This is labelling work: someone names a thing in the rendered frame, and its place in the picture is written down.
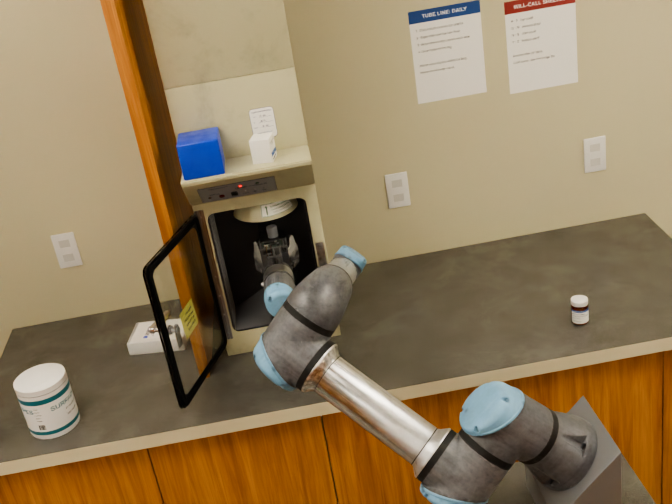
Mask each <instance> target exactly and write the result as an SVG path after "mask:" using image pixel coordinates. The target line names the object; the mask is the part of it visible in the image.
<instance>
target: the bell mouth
mask: <svg viewBox="0 0 672 504"><path fill-rule="evenodd" d="M297 205H298V201H297V199H296V198H295V199H290V200H284V201H279V202H273V203H268V204H262V205H257V206H251V207H245V208H240V209H234V213H233V214H234V217H235V218H236V219H238V220H240V221H243V222H251V223H256V222H266V221H271V220H275V219H278V218H281V217H283V216H285V215H287V214H289V213H291V212H292V211H293V210H294V209H295V208H296V207H297Z"/></svg>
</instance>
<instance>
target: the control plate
mask: <svg viewBox="0 0 672 504"><path fill-rule="evenodd" d="M255 182H259V183H258V184H255ZM239 185H242V187H238V186H239ZM263 187H266V188H265V190H264V189H263ZM253 189H257V190H256V191H254V190H253ZM245 190H247V193H245V192H244V191H245ZM273 190H277V186H276V181H275V177H274V176H271V177H265V178H259V179H254V180H248V181H243V182H237V183H232V184H226V185H221V186H215V187H210V188H204V189H198V190H197V192H198V194H199V196H200V198H201V200H202V203H206V202H212V201H217V200H223V199H228V198H234V197H240V196H245V195H251V194H256V193H262V192H267V191H273ZM235 191H237V192H238V195H236V196H232V195H231V192H235ZM219 195H225V197H223V198H220V197H219ZM209 197H212V199H208V198H209Z"/></svg>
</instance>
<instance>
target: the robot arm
mask: <svg viewBox="0 0 672 504"><path fill-rule="evenodd" d="M285 243H286V245H284V244H283V239H276V240H274V239H273V240H268V241H264V242H261V243H260V242H259V247H258V245H257V243H256V242H254V260H255V267H256V270H257V271H259V272H261V273H262V274H264V275H263V281H264V282H262V283H261V286H262V287H263V286H264V302H265V305H266V308H267V310H268V312H269V313H270V314H271V315H272V316H274V318H273V320H272V321H271V323H270V324H269V326H268V327H267V329H266V330H265V332H263V333H262V334H261V336H260V340H259V341H258V343H257V344H256V346H255V348H254V351H253V357H254V360H255V362H256V364H257V366H258V367H259V369H260V370H261V371H262V372H263V373H264V374H265V375H266V376H267V377H268V378H269V379H270V380H271V381H272V382H273V383H275V384H276V385H277V386H280V387H281V388H282V389H284V390H286V391H294V390H296V389H297V388H298V389H299V390H300V391H302V392H309V391H315V392H316V393H317V394H319V395H320V396H321V397H323V398H324V399H325V400H326V401H328V402H329V403H330V404H332V405H333V406H334V407H336V408H337V409H338V410H340V411H341V412H342V413H344V414H345V415H346V416H348V417H349V418H350V419H352V420H353V421H354V422H356V423H357V424H358V425H360V426H361V427H362V428H364V429H365V430H366V431H368V432H369V433H370V434H372V435H373V436H374V437H376V438H377V439H378V440H380V441H381V442H382V443H384V444H385V445H386V446H388V447H389V448H390V449H392V450H393V451H394V452H396V453H397V454H398V455H400V456H401V457H402V458H404V459H405V460H406V461H407V462H409V463H410V464H411V465H412V466H413V470H414V476H415V478H417V479H418V480H419V481H421V482H422V483H421V484H420V491H421V493H422V495H423V496H424V497H426V498H427V499H428V501H430V502H431V503H432V504H486V503H487V502H488V500H489V497H490V496H491V494H492V493H493V492H494V490H495V489H496V488H497V486H498V485H499V483H500V482H501V481H502V479H503V478H504V477H505V475H506V474H507V472H508V471H509V470H510V468H511V467H512V465H513V464H514V463H515V461H516V460H518V461H520V462H522V463H523V464H525V466H526V467H527V468H528V469H529V471H530V472H531V473H532V474H533V475H534V477H535V478H536V479H537V480H538V481H539V482H540V483H541V484H542V485H544V486H546V487H548V488H550V489H552V490H554V491H563V490H567V489H569V488H572V487H573V486H575V485H576V484H577V483H579V482H580V481H581V480H582V479H583V478H584V477H585V475H586V474H587V473H588V471H589V469H590V468H591V466H592V464H593V462H594V459H595V456H596V452H597V434H596V431H595V429H594V427H593V425H592V424H591V423H590V422H588V421H587V420H585V419H584V418H582V417H580V416H578V415H575V414H569V413H563V412H557V411H553V410H551V409H549V408H547V407H546V406H544V405H542V404H541V403H539V402H537V401H536V400H534V399H532V398H531V397H529V396H527V395H526V394H524V393H523V392H522V391H521V390H519V389H518V388H515V387H512V386H510V385H508V384H506V383H504V382H500V381H492V382H490V383H485V384H483V385H481V386H479V387H478V388H477V389H475V390H474V391H473V392H472V393H471V394H470V395H469V397H468V398H467V399H466V401H465V402H464V404H463V406H462V410H463V411H462V412H460V417H459V421H460V425H461V427H462V429H461V430H460V431H459V433H456V432H455V431H453V430H452V429H451V428H445V429H438V428H436V427H435V426H434V425H432V424H431V423H429V422H428V421H427V420H425V419H424V418H423V417H421V416H420V415H419V414H417V413H416V412H415V411H413V410H412V409H411V408H409V407H408V406H406V405H405V404H404V403H402V402H401V401H400V400H398V399H397V398H396V397H394V396H393V395H392V394H390V393H389V392H388V391H386V390H385V389H383V388H382V387H381V386H379V385H378V384H377V383H375V382H374V381H373V380H371V379H370V378H369V377H367V376H366V375H365V374H363V373H362V372H361V371H359V370H358V369H356V368H355V367H354V366H352V365H351V364H350V363H348V362H347V361H346V360H344V359H343V358H342V357H340V355H339V351H338V345H337V344H336V343H334V342H333V341H331V340H330V338H331V336H332V335H333V333H334V332H335V330H336V329H337V327H338V325H339V324H340V322H341V319H342V317H343V315H344V313H345V310H346V308H347V305H348V303H349V300H350V298H351V295H352V291H353V283H354V282H355V280H356V279H357V278H358V276H359V275H360V273H362V271H363V268H364V267H365V265H366V263H367V261H366V259H365V258H364V257H363V256H362V255H361V254H360V253H358V252H357V251H355V250H354V249H352V248H350V247H348V246H346V245H343V246H341V248H340V249H339V250H338V252H336V253H335V256H334V257H333V259H332V260H331V262H330V263H329V264H327V265H322V266H320V267H318V268H316V269H315V270H314V271H313V272H311V273H310V274H309V275H308V276H307V277H305V278H304V279H303V280H302V281H301V282H300V283H299V284H298V285H297V286H296V285H295V284H294V276H293V272H292V270H293V268H295V266H296V265H297V264H298V263H299V251H298V245H297V243H296V242H295V240H294V237H293V235H290V240H289V247H288V246H287V240H286V237H285ZM259 248H260V250H259ZM284 248H286V250H284Z"/></svg>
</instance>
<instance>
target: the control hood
mask: <svg viewBox="0 0 672 504"><path fill-rule="evenodd" d="M276 151H277V156H276V158H275V160H274V162H273V163H262V164H253V160H252V155H247V156H241V157H236V158H230V159H225V173H224V174H220V175H214V176H209V177H203V178H198V179H192V180H187V181H185V180H184V178H183V173H182V177H181V187H182V189H183V191H184V193H185V195H186V197H187V199H188V201H189V203H190V205H192V206H194V205H200V204H206V203H211V202H206V203H202V200H201V198H200V196H199V194H198V192H197V190H198V189H204V188H210V187H215V186H221V185H226V184H232V183H237V182H243V181H248V180H254V179H259V178H265V177H271V176H274V177H275V181H276V186H277V190H283V189H289V188H294V187H300V186H305V185H311V184H314V183H315V181H314V174H313V166H312V160H311V156H310V151H309V147H308V146H307V145H303V146H297V147H292V148H286V149H280V150H276ZM277 190H273V191H277Z"/></svg>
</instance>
